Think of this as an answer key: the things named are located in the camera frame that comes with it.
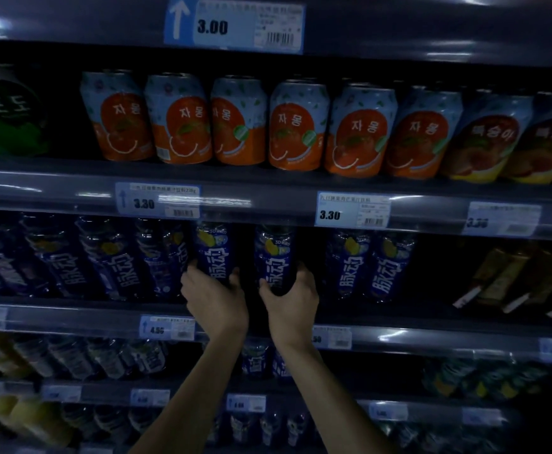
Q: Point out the row of clear white-label bottles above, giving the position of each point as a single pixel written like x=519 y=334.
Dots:
x=82 y=356

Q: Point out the row of small blue bottles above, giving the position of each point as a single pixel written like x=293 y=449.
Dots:
x=115 y=420

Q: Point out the row of dark blue bottles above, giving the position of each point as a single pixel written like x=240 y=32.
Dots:
x=91 y=260

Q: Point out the person's right forearm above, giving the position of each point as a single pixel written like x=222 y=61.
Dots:
x=333 y=406

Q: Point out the person's right hand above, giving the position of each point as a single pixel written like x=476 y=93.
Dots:
x=292 y=316

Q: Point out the dark grey store shelf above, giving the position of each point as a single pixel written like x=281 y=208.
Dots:
x=68 y=184

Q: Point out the yellow peach print drink can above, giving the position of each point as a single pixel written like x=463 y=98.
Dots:
x=484 y=141
x=545 y=146

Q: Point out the person's left hand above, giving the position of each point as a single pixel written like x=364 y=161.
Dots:
x=219 y=307

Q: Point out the row of gold label bottles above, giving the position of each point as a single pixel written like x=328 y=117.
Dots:
x=508 y=274

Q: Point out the row of orange fruit cans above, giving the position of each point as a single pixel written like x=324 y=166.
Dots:
x=299 y=127

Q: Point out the person's left forearm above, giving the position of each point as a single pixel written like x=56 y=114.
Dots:
x=195 y=406

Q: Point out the row of dark green bottles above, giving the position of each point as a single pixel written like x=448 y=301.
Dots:
x=408 y=435

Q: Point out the green and white drink can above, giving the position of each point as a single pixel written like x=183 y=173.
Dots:
x=6 y=113

